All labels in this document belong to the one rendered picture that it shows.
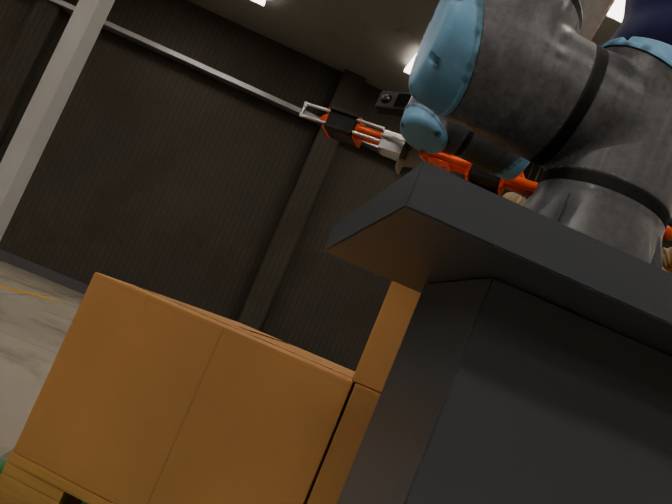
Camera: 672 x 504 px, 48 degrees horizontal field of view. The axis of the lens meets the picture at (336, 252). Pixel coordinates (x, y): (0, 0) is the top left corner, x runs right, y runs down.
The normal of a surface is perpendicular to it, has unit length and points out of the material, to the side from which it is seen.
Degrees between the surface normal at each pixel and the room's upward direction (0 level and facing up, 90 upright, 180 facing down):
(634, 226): 68
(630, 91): 78
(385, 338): 90
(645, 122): 93
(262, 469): 90
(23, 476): 90
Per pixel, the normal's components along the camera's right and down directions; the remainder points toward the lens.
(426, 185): 0.15, -0.07
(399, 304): -0.22, -0.22
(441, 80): -0.35, 0.64
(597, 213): -0.06, -0.55
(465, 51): -0.14, 0.25
